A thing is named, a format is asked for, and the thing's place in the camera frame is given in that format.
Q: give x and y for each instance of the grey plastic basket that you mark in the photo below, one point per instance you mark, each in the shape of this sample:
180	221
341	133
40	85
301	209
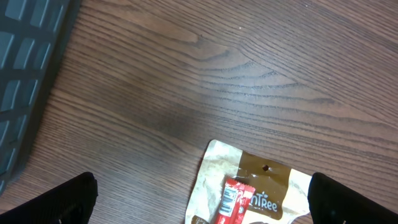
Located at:
34	36

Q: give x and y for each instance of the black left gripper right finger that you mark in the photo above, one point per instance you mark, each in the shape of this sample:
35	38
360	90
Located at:
332	202

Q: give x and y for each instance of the white snack bag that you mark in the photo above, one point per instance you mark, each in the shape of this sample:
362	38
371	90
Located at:
281	193

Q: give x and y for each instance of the red candy bar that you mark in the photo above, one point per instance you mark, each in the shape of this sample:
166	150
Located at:
234	202

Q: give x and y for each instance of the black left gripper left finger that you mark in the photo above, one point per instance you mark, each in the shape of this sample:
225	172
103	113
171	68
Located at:
71	202

